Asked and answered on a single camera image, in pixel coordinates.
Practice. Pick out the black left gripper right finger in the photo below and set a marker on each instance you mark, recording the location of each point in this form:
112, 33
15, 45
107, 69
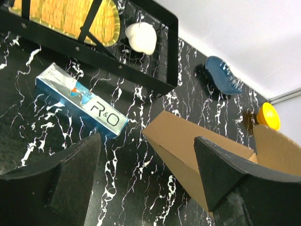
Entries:
239, 192

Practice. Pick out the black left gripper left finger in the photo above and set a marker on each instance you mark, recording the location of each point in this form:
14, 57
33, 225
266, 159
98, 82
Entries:
54, 191

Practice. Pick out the brown cardboard box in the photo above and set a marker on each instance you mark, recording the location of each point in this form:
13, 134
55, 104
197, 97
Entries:
173, 140

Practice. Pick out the orange round bowl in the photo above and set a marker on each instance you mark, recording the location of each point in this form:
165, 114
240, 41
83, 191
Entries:
268, 116

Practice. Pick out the blue white small carton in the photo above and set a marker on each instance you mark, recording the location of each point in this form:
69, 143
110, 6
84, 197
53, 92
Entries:
106, 115

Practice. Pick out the silver blue toothpaste tube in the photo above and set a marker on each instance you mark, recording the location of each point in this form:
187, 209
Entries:
59, 84

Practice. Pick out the dark blue leaf dish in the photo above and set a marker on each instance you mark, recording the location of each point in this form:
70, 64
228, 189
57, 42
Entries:
222, 76

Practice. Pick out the woven bamboo tray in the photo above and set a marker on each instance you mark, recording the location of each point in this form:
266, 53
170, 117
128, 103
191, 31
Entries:
67, 16

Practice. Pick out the white flower-shaped cup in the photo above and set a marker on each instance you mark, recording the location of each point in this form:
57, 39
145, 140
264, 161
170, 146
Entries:
142, 37

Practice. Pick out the black wire dish rack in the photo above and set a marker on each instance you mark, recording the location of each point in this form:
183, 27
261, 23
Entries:
156, 72

